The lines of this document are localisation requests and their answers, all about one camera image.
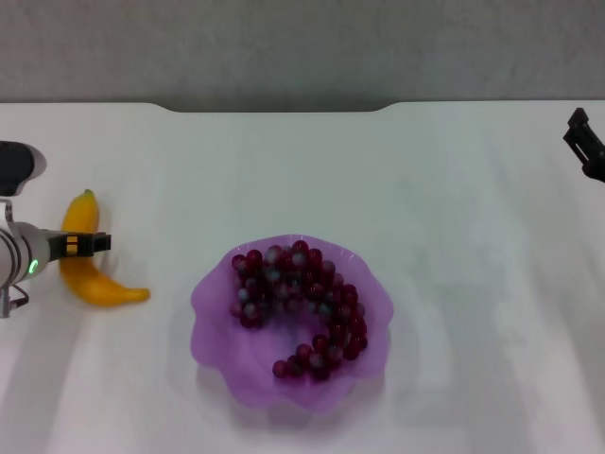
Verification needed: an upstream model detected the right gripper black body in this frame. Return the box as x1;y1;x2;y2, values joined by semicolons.
583;140;605;183

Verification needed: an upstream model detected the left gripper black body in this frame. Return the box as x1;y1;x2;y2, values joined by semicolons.
43;230;82;262

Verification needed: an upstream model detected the yellow toy banana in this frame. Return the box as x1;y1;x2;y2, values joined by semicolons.
57;188;152;309

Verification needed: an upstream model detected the dark red grape bunch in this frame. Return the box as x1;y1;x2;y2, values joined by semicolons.
229;239;370;381

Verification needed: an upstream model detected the purple wavy plastic plate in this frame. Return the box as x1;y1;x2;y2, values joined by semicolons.
190;234;395;418

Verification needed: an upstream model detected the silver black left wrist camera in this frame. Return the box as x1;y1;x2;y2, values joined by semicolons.
0;140;48;198

